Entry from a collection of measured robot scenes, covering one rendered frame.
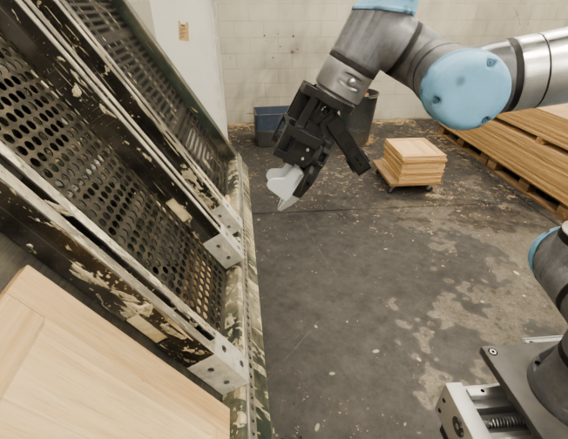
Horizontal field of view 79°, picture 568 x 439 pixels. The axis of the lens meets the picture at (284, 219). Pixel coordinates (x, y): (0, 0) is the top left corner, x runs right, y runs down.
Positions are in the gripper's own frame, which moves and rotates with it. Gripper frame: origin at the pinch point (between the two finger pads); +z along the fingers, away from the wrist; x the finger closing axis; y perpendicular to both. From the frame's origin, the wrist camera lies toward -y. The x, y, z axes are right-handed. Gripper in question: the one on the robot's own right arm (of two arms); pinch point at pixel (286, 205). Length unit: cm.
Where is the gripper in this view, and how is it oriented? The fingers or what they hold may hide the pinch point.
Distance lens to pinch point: 61.4
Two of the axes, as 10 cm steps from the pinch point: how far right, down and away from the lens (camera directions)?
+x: 0.8, 5.3, -8.4
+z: -4.6, 7.7, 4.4
